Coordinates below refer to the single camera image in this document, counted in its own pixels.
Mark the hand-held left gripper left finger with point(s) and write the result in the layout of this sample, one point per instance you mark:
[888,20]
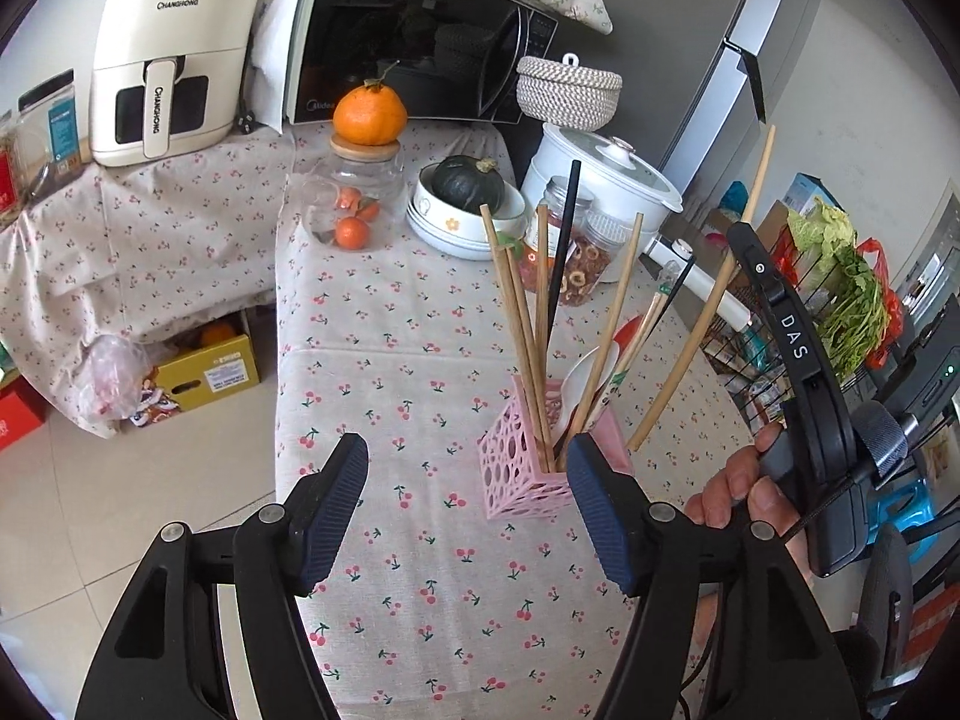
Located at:
[337,510]

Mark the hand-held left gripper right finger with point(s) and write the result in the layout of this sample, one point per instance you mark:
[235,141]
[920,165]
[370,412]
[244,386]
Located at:
[600,517]

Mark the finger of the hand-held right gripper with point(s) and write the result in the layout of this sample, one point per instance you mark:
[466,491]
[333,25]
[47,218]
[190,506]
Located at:
[759,270]

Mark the black chopstick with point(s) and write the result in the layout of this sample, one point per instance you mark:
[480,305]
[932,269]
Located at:
[564,240]
[677,283]

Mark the pink perforated utensil holder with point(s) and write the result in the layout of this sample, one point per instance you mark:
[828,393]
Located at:
[514,457]

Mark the white ceramic spoon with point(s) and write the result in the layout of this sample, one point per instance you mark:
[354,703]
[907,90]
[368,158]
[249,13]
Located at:
[581,386]

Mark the patterned light chopstick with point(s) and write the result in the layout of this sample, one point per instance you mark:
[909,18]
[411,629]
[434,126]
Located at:
[637,337]

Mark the person's right hand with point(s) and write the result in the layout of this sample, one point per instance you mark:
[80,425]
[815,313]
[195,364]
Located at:
[731,491]

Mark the napa cabbage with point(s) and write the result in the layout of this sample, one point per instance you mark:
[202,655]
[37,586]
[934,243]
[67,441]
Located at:
[825,229]

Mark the pile of food packets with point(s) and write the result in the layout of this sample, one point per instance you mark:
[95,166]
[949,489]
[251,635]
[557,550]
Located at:
[750,382]

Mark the light blue carton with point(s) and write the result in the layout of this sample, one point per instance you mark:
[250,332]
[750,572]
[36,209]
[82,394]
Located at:
[804,193]

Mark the green celery bunch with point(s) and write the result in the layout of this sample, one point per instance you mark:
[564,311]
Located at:
[859,315]

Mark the blue plastic stool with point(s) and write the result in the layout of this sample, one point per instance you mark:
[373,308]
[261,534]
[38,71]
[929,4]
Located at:
[911,510]

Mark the red plastic bag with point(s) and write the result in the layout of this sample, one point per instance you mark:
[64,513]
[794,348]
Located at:
[885,277]

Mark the plastic jar of dried slices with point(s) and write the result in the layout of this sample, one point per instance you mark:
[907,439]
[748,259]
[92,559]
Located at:
[596,266]

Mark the cherry-print tablecloth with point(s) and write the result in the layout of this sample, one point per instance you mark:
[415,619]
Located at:
[420,360]

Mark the yellow cardboard box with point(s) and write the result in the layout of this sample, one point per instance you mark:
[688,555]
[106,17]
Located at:
[217,375]

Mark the plastic jar of dried chili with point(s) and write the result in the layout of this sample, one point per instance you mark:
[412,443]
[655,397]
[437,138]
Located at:
[551,236]

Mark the grey refrigerator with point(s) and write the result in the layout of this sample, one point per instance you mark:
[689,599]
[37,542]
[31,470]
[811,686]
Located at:
[697,52]

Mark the white electric cooking pot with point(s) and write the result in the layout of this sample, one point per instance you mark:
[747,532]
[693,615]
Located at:
[547,165]

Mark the pinkish plastic bag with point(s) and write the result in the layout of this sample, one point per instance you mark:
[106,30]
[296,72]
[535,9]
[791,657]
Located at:
[112,379]

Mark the small orange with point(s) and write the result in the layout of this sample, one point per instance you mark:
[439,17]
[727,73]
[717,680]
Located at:
[352,232]
[349,199]

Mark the white flower-print bowl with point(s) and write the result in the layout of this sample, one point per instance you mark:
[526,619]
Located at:
[450,236]

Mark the dark green squash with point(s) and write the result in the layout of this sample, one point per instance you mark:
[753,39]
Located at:
[465,184]

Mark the small-print floral tablecloth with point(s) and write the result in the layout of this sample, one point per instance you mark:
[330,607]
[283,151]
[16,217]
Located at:
[165,240]

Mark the glass jar with wooden lid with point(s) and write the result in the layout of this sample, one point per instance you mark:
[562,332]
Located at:
[330,187]

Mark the red box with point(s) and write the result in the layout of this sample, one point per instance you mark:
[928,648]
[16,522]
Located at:
[16,420]

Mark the large orange with stem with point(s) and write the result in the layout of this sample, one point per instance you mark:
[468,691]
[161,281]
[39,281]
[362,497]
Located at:
[369,114]

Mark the black microwave oven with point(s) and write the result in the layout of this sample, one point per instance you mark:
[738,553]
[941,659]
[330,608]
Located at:
[405,37]

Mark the white cloth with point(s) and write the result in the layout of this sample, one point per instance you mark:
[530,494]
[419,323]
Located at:
[270,52]

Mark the clear container with blue label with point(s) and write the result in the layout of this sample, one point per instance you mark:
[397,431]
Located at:
[49,120]

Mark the cream air fryer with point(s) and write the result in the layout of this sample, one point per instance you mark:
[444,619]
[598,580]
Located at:
[172,22]

